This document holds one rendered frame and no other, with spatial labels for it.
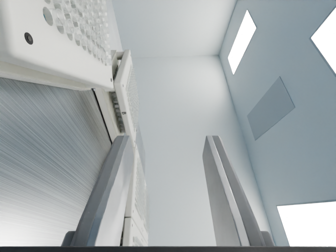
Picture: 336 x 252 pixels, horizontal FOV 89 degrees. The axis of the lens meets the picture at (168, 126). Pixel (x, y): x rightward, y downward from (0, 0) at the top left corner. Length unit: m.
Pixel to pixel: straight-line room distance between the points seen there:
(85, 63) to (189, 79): 4.62
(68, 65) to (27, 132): 0.10
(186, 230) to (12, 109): 3.41
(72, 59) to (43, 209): 0.20
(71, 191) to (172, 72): 4.74
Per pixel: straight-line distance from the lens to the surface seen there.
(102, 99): 0.48
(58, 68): 0.19
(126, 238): 0.52
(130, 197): 0.55
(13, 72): 0.22
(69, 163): 0.35
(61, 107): 0.34
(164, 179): 3.57
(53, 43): 0.20
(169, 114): 4.12
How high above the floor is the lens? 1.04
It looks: 3 degrees up
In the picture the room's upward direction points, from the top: 87 degrees clockwise
